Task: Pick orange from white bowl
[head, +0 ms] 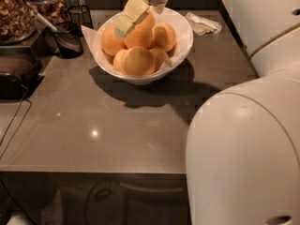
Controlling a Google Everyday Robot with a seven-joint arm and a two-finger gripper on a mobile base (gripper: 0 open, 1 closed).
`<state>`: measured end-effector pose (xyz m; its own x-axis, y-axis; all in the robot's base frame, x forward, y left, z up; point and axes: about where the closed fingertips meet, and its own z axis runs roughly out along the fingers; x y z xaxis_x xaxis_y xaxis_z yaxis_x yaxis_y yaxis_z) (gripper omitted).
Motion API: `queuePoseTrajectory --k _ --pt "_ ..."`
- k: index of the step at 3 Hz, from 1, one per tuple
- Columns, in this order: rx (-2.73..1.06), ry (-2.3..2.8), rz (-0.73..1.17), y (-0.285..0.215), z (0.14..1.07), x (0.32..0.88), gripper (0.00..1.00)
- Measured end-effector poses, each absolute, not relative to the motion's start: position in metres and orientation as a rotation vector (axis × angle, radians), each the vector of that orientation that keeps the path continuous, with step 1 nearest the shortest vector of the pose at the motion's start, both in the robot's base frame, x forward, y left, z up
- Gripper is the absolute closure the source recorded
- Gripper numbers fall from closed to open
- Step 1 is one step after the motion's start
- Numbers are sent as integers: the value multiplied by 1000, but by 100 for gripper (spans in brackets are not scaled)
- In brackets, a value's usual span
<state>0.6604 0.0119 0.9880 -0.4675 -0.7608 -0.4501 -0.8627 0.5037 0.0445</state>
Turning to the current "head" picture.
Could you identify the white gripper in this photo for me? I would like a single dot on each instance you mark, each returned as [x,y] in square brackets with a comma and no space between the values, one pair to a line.
[134,12]

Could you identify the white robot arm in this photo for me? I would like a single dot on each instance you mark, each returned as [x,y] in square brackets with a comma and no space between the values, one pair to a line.
[243,144]

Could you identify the white ceramic bowl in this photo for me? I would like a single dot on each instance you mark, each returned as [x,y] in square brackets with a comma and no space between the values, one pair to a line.
[184,41]

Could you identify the front right small orange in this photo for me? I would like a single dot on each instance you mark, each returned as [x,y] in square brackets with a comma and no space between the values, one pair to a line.
[161,57]

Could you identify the small orange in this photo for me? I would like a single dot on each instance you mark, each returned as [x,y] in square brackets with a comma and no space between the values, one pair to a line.
[161,57]
[118,61]

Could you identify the front large orange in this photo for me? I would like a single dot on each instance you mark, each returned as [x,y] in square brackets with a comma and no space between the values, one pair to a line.
[138,62]

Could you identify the front left small orange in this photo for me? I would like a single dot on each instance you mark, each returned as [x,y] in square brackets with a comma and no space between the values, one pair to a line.
[118,61]

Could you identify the folded white napkin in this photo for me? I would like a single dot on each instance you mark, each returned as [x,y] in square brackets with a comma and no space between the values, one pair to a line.
[201,25]

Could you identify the large glass nut jar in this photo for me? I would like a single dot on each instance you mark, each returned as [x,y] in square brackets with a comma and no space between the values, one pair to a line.
[17,23]

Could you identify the dark appliance box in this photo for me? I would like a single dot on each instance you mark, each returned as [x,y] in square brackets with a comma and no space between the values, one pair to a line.
[19,73]

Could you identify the black wire cup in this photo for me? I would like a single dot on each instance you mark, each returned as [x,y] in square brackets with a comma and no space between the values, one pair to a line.
[81,16]

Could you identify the white scoop handle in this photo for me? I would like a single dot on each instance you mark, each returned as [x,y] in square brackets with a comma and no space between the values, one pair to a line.
[40,17]

